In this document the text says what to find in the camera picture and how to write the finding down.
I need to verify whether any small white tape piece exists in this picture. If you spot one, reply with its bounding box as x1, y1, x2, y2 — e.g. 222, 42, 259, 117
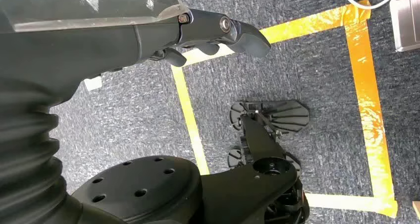
83, 75, 104, 92

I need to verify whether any ribbed grey left arm sleeve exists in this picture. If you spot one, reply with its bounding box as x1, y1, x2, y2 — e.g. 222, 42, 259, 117
0, 80, 83, 224

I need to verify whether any yellow floor tape strip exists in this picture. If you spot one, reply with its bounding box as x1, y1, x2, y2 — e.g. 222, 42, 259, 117
171, 65, 210, 176
342, 0, 398, 219
305, 193, 398, 219
181, 0, 372, 67

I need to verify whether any black robot foot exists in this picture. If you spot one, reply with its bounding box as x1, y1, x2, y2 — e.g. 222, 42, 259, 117
227, 99, 310, 170

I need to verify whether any silver metal box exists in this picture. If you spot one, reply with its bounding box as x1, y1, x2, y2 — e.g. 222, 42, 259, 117
389, 0, 420, 53

